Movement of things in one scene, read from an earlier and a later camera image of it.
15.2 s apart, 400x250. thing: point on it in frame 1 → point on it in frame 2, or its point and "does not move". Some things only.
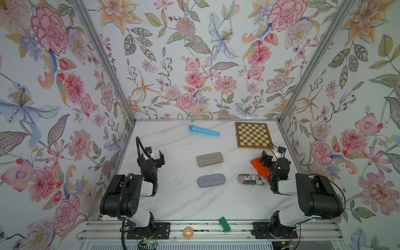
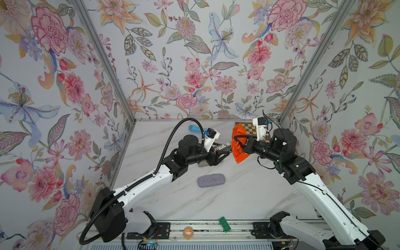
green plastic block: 224,224 does not move
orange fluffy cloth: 262,170 → 239,129
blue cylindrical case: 192,128 does not move
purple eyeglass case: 211,179 does not move
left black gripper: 140,161 → 213,160
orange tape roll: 188,233 does not move
